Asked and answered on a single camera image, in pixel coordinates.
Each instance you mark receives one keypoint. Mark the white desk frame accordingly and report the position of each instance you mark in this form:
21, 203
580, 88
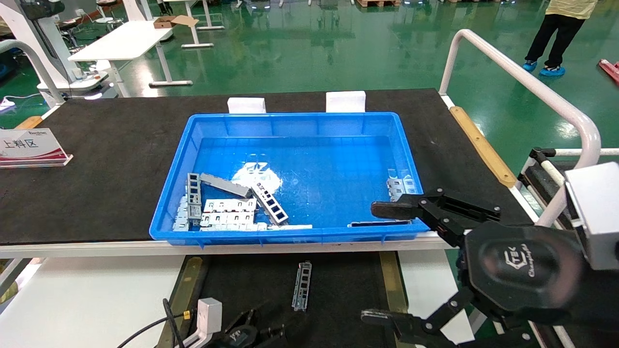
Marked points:
193, 29

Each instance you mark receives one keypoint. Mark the folded metal bracket stack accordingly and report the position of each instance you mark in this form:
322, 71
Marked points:
400, 186

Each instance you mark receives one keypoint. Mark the metal bracket with square holes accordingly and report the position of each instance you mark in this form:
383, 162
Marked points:
270, 204

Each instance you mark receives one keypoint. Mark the small stacked metal bracket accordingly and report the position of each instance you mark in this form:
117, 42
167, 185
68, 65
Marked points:
181, 215

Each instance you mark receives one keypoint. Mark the blue plastic bin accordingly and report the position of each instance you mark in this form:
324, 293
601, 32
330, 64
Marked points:
329, 145

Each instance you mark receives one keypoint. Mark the acrylic sign stand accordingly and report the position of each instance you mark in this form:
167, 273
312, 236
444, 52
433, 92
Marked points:
31, 145

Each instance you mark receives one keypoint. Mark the silver metal channel bracket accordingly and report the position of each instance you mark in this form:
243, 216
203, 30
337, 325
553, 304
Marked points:
302, 285

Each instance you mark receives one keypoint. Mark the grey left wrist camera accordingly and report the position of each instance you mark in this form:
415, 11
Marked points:
208, 314

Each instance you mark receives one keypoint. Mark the ladder-shaped metal bracket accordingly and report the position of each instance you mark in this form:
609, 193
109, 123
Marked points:
194, 193

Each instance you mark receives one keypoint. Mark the black and white side cart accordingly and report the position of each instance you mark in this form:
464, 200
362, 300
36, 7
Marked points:
580, 152

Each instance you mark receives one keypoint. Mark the open cardboard box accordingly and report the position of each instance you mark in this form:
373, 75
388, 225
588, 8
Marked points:
167, 21

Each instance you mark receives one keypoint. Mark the wooden pallet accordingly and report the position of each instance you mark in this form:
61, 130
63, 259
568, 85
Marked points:
377, 2

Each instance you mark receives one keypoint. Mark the black table mat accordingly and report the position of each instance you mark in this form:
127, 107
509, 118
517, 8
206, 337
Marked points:
121, 145

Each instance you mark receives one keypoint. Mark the white work table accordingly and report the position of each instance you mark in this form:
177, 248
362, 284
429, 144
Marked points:
121, 41

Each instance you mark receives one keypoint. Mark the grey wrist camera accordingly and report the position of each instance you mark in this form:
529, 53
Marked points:
597, 217
208, 314

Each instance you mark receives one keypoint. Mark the standing person yellow shirt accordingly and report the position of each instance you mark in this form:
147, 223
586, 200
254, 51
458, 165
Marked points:
556, 29

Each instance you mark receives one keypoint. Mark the white power strip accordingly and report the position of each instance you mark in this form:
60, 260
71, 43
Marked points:
6, 103

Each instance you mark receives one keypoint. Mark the white foam block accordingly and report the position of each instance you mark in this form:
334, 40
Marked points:
246, 105
346, 101

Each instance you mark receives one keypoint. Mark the wooden edge strip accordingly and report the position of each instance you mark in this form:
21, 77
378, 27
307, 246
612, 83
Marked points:
29, 122
481, 145

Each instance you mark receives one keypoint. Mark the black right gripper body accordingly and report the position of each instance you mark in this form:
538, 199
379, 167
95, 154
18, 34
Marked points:
522, 266

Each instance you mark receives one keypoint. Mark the slotted metal plate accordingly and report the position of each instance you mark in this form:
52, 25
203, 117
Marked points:
227, 218
229, 205

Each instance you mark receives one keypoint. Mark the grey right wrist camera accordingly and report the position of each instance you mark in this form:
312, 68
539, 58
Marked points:
597, 217

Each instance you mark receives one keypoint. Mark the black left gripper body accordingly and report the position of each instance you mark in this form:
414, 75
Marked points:
244, 338

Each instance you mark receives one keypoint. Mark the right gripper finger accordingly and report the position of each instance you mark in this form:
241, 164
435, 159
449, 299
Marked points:
435, 328
445, 212

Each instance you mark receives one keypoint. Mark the plain grey metal bar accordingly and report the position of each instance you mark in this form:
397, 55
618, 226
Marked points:
225, 184

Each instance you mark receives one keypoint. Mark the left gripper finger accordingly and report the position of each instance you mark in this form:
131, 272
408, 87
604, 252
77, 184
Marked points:
247, 319
272, 334

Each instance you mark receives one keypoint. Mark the red metal object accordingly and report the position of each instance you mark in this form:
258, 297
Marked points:
610, 70

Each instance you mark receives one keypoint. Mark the black flat container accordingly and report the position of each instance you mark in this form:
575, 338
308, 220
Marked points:
251, 280

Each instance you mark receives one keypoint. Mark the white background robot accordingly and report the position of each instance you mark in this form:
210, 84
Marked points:
29, 38

